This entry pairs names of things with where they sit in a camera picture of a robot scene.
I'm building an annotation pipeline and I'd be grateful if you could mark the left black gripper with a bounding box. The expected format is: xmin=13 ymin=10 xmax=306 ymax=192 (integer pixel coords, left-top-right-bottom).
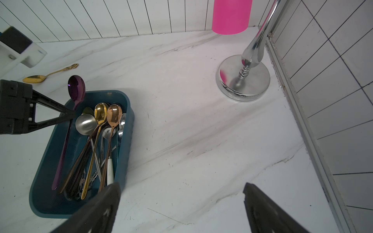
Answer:
xmin=1 ymin=80 xmax=75 ymax=135

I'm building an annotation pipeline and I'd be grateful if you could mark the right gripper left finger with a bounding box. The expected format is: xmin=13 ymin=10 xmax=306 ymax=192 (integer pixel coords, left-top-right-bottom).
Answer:
xmin=53 ymin=182 xmax=121 ymax=233

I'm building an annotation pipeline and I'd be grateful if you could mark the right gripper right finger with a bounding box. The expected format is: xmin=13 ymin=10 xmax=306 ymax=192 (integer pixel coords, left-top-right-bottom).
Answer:
xmin=243 ymin=183 xmax=308 ymax=233

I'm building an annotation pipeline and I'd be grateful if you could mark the rainbow gold spoon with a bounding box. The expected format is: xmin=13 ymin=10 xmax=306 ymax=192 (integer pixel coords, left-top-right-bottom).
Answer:
xmin=82 ymin=107 xmax=94 ymax=116

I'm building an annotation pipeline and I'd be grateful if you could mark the large silver spoon front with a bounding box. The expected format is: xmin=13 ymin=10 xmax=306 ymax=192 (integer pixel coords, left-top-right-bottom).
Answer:
xmin=75 ymin=114 xmax=102 ymax=181

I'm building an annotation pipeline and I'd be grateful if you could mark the copper iridescent spoon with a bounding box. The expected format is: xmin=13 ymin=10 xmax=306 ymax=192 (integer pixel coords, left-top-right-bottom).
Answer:
xmin=59 ymin=126 xmax=99 ymax=194

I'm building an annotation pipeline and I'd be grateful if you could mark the small gold ornate spoon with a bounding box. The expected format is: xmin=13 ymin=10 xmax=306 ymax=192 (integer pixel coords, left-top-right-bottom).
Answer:
xmin=22 ymin=64 xmax=79 ymax=84

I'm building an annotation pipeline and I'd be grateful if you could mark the teal plastic storage box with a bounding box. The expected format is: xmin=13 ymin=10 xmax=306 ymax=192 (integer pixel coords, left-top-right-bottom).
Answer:
xmin=29 ymin=90 xmax=135 ymax=219

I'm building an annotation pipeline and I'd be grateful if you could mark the rose gold spoon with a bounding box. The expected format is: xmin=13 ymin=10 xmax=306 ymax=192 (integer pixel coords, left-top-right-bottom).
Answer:
xmin=98 ymin=104 xmax=122 ymax=192

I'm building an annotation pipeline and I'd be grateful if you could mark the chrome glass holder stand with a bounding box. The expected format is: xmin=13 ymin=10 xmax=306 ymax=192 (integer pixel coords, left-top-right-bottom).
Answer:
xmin=216 ymin=0 xmax=287 ymax=102

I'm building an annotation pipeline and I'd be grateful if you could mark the pink upside-down wine glass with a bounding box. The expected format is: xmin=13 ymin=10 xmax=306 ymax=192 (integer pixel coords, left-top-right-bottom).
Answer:
xmin=212 ymin=0 xmax=253 ymax=35

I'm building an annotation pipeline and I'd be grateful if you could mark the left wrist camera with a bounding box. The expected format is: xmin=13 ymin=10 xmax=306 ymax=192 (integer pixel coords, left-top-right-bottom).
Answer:
xmin=1 ymin=26 xmax=47 ymax=77

